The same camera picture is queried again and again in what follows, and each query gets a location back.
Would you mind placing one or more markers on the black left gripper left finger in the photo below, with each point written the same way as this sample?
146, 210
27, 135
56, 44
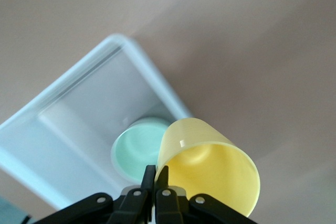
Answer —
131, 208

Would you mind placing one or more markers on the yellow plastic cup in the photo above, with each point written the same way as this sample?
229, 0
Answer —
210, 176

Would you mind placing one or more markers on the brown table cover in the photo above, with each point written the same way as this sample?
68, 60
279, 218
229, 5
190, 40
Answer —
236, 51

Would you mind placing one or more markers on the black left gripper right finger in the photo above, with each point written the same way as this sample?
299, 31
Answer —
170, 208

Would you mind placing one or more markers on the translucent white plastic bin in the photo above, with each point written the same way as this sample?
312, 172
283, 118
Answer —
78, 103

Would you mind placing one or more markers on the pale green bowl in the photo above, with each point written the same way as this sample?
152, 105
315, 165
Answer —
134, 150

